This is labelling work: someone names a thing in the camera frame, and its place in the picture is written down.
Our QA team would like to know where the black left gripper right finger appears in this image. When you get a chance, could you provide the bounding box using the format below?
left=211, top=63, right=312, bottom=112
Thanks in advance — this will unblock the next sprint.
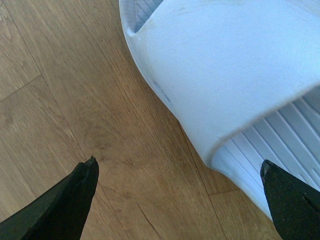
left=260, top=159, right=320, bottom=240

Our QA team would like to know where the light blue slipper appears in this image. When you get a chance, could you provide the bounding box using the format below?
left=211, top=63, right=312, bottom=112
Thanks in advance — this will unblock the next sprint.
left=119, top=0, right=320, bottom=215

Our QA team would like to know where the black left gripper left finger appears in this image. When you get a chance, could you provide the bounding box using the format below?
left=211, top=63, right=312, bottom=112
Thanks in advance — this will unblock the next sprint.
left=0, top=157, right=99, bottom=240

